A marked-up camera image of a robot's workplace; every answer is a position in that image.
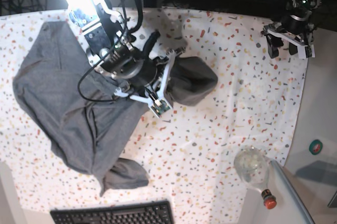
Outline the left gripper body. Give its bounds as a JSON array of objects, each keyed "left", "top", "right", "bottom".
[{"left": 268, "top": 13, "right": 314, "bottom": 43}]

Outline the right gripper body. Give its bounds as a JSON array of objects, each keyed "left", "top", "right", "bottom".
[{"left": 89, "top": 45, "right": 169, "bottom": 95}]

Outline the grey t-shirt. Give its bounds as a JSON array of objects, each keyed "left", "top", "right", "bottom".
[{"left": 12, "top": 20, "right": 219, "bottom": 197}]

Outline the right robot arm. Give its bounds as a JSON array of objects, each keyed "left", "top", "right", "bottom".
[{"left": 66, "top": 0, "right": 172, "bottom": 96}]

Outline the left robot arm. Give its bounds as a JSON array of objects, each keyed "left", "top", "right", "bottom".
[{"left": 261, "top": 0, "right": 321, "bottom": 59}]

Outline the green tape roll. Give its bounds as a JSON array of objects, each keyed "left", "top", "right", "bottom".
[{"left": 309, "top": 139, "right": 323, "bottom": 155}]

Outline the terrazzo patterned tablecloth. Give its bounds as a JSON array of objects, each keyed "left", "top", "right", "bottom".
[{"left": 1, "top": 8, "right": 307, "bottom": 223}]

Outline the clear bottle with orange cap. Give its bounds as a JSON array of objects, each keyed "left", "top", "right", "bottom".
[{"left": 234, "top": 146, "right": 277, "bottom": 210}]

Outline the black keyboard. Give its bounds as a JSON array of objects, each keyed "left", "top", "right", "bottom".
[{"left": 50, "top": 200, "right": 174, "bottom": 224}]

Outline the grey metal bar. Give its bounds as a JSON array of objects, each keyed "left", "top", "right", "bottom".
[{"left": 268, "top": 160, "right": 314, "bottom": 224}]

